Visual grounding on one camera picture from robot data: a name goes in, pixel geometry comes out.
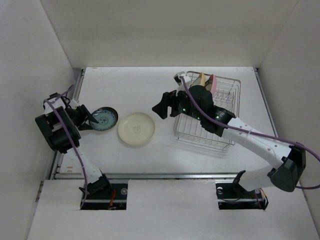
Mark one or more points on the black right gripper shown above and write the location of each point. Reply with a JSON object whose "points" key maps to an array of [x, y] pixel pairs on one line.
{"points": [[170, 99]]}

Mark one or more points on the black blue patterned plate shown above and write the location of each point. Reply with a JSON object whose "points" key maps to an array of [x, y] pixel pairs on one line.
{"points": [[96, 115]]}

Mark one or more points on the cream bear plate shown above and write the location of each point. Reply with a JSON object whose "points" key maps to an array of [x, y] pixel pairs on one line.
{"points": [[136, 129]]}

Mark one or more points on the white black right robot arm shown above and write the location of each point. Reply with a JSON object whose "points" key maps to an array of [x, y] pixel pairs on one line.
{"points": [[286, 162]]}

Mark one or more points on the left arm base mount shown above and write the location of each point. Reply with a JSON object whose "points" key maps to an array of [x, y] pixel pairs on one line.
{"points": [[114, 199]]}

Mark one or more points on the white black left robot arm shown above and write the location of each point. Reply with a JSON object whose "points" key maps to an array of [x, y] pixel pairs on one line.
{"points": [[60, 125]]}

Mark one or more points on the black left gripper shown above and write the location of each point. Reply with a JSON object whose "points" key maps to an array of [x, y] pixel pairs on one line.
{"points": [[84, 114]]}

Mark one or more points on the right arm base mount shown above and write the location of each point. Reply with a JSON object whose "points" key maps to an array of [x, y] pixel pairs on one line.
{"points": [[232, 196]]}

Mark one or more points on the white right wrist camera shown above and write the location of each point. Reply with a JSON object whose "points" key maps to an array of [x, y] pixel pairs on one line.
{"points": [[181, 77]]}

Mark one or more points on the aluminium front rail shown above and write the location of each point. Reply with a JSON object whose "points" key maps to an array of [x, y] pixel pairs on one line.
{"points": [[172, 176]]}

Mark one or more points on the yellow patterned brown plate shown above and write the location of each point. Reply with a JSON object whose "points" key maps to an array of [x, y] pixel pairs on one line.
{"points": [[108, 118]]}

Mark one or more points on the beige plate with line pattern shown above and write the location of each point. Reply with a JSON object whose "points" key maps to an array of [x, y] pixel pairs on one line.
{"points": [[200, 81]]}

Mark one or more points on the pink plate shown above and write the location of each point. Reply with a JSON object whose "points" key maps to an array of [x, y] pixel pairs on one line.
{"points": [[211, 84]]}

